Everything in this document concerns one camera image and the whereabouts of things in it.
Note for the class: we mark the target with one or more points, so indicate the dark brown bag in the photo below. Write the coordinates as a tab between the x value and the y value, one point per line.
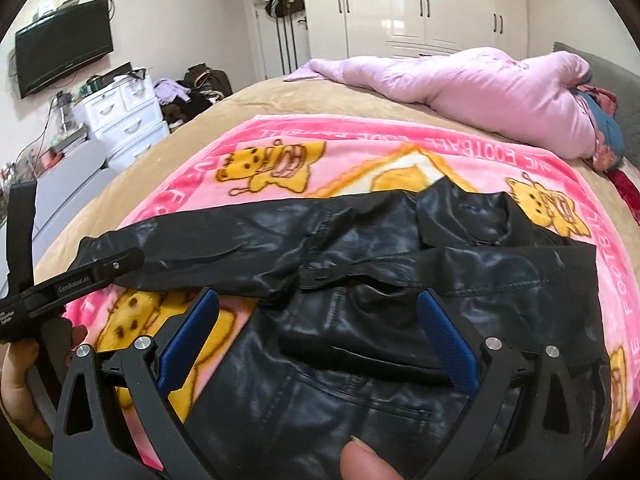
207	82

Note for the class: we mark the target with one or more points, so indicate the person's right hand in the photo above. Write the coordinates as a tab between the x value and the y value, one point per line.
370	460

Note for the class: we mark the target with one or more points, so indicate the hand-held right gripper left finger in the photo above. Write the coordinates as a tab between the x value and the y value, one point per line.
192	330

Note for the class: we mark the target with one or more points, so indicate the pink printed blanket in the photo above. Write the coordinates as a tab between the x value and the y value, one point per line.
360	160

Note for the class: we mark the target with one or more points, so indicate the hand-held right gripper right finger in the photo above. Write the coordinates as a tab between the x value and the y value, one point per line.
445	340

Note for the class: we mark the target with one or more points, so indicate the person's left hand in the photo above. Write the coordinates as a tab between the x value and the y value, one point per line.
15	390

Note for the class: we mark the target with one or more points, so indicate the pile of pale clothes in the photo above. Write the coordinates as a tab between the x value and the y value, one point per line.
170	95

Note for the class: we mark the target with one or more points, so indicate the person's left forearm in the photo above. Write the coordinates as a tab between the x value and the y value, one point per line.
27	447

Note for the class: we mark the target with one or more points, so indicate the blue and pink garment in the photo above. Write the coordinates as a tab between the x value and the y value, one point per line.
607	127

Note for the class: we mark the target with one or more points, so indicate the white drawer cabinet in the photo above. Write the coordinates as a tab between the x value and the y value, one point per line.
125	115

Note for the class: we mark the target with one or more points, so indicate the grey low cabinet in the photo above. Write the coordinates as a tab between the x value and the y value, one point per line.
70	185

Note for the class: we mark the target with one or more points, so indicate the black leather jacket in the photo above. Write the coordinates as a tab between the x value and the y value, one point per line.
350	240

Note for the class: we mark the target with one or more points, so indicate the grey padded headboard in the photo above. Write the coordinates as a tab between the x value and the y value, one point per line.
620	75

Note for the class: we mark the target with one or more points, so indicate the white glossy wardrobe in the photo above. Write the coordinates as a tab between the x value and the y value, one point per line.
425	5

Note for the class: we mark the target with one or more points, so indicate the white door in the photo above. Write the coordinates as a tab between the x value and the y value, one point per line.
265	45

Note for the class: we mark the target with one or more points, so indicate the red cloth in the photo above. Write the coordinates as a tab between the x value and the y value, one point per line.
627	190

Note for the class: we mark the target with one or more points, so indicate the black wall television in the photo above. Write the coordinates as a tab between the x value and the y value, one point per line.
62	47

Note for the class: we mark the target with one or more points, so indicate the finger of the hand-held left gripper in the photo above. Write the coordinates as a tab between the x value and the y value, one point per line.
102	265

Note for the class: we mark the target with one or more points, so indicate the light pink quilt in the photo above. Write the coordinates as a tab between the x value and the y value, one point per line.
475	90

